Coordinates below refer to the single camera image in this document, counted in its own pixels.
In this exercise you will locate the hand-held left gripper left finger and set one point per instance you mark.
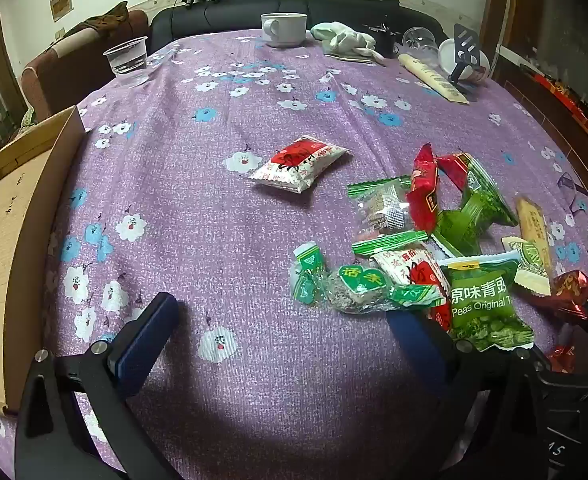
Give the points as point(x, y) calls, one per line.
point(146, 330)

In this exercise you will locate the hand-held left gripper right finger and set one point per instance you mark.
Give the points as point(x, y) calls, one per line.
point(414, 332)

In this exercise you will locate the red foil candy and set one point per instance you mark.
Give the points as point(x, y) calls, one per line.
point(569, 290)
point(561, 357)

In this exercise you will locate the clear candy with green label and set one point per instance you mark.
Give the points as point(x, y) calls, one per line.
point(359, 285)

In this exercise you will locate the green peas packet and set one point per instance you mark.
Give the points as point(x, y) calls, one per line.
point(484, 305)

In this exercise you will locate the small white and green packet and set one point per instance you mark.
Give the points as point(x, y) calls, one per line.
point(526, 260)

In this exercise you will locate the long beige snack packet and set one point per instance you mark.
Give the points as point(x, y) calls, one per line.
point(534, 220)

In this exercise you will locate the small green candy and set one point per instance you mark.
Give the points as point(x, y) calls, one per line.
point(306, 270)

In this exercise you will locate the green snack packet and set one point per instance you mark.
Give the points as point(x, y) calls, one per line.
point(469, 220)

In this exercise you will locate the clear packet with green ends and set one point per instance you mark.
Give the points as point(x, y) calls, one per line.
point(381, 210)

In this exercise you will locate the red snack packet black label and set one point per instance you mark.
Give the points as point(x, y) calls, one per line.
point(424, 190)
point(454, 167)

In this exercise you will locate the cardboard box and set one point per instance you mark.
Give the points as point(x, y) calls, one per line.
point(3, 270)

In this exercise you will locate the eyeglasses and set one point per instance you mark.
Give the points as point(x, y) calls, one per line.
point(569, 182)

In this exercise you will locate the brown tiled ledge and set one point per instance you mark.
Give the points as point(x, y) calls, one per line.
point(549, 105)

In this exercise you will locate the patterned blanket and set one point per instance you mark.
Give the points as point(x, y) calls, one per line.
point(28, 120)

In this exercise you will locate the cream tube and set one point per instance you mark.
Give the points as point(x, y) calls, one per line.
point(434, 80)

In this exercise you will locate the black phone stand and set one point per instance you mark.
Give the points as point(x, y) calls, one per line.
point(466, 42)

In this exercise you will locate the white plate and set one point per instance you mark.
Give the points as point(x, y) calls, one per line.
point(446, 55)

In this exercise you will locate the brown armchair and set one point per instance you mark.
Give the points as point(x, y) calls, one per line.
point(68, 80)

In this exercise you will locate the clear plastic cup with water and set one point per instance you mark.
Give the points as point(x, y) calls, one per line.
point(126, 62)

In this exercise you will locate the thin booklet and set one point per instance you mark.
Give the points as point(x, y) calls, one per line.
point(344, 58)

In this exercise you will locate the empty clear plastic cup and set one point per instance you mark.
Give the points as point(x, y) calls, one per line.
point(419, 40)

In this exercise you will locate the small black box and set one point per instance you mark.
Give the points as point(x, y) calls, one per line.
point(386, 42)

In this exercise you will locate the white cloth gloves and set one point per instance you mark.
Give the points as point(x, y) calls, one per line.
point(344, 40)

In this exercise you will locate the brown garment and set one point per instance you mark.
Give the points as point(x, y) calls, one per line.
point(106, 20)

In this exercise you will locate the black leather sofa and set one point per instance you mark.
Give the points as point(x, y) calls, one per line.
point(213, 15)

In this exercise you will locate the white mug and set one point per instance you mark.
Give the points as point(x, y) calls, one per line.
point(286, 30)

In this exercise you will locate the wooden door frame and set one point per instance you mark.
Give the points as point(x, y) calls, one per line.
point(499, 10)

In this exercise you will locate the wall socket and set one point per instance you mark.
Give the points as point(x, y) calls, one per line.
point(59, 33)

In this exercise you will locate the small wall plaque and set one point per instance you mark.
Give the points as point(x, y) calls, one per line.
point(61, 5)

